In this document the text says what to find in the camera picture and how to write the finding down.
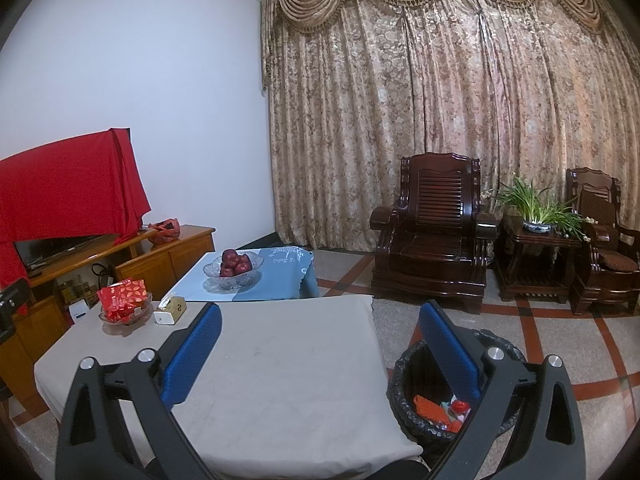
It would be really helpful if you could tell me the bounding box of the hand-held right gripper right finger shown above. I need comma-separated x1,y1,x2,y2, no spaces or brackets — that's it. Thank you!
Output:
419,301,587,480

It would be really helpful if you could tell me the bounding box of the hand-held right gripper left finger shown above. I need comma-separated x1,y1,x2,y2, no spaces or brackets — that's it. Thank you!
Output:
56,301,223,480

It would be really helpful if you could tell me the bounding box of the orange foam fruit net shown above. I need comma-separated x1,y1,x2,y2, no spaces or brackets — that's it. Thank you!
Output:
413,394,451,428

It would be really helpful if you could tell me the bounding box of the black trash bin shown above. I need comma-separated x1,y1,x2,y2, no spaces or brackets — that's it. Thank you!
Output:
387,329,528,466

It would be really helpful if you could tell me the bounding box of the red plastic bag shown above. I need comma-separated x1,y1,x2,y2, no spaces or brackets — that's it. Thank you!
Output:
447,394,473,433

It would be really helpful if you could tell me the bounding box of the beige tissue box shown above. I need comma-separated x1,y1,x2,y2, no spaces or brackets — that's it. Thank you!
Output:
152,296,187,327

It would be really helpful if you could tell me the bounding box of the black television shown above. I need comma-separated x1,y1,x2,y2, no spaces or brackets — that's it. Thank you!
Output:
13,232,108,273

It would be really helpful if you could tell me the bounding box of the small glass bowl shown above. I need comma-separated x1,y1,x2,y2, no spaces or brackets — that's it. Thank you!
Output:
98,292,154,327

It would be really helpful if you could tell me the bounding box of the glass fruit bowl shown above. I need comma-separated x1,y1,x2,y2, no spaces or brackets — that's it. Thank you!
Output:
202,252,265,292

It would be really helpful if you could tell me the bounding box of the red patterned packet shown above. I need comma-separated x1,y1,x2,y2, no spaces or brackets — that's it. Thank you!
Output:
96,278,149,322

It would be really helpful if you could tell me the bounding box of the wooden television cabinet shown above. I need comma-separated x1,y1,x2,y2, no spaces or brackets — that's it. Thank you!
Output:
0,224,217,401

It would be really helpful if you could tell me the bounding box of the blue tablecloth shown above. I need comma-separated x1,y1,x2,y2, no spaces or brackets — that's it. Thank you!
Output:
165,246,321,303

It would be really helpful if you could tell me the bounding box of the red cloth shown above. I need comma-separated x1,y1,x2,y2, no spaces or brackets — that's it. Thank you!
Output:
0,127,152,286

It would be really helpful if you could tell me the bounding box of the dark wooden side table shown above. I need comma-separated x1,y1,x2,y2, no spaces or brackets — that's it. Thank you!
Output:
492,215,583,303

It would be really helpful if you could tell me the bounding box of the red mesh bag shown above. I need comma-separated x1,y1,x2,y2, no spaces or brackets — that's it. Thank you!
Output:
145,217,182,246

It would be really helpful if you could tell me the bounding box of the cushioned dark wooden armchair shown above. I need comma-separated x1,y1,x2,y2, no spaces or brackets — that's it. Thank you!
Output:
565,167,640,316

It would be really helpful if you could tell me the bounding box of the green potted plant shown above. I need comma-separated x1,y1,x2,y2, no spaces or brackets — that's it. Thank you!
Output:
482,172,598,238

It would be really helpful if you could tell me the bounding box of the brown seat cushion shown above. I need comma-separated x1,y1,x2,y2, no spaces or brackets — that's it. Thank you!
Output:
597,251,640,272

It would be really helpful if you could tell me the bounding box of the brown back cushion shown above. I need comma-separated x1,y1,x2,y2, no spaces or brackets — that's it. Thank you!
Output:
580,190,616,226

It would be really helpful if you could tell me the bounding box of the floral beige curtain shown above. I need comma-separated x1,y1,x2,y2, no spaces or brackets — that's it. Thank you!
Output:
260,0,640,256

